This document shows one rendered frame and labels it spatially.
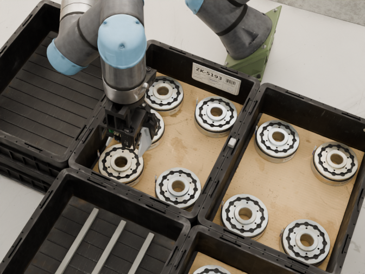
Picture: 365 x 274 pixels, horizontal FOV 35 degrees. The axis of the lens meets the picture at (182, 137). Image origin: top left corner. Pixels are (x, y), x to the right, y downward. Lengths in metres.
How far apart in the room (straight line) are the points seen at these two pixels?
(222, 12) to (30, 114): 0.56
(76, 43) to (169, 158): 0.42
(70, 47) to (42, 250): 0.45
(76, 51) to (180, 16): 0.79
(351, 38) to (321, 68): 0.16
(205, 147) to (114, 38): 0.54
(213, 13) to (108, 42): 0.69
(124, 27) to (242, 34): 0.71
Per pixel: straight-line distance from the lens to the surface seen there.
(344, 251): 1.22
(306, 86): 1.70
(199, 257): 1.26
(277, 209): 1.33
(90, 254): 1.27
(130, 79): 0.97
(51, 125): 1.44
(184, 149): 1.38
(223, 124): 1.39
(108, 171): 1.32
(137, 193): 1.21
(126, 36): 0.92
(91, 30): 1.04
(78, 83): 1.50
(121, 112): 1.02
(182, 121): 1.42
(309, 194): 1.37
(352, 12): 2.98
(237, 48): 1.61
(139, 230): 1.29
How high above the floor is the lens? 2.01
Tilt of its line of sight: 58 degrees down
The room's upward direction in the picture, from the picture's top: 4 degrees clockwise
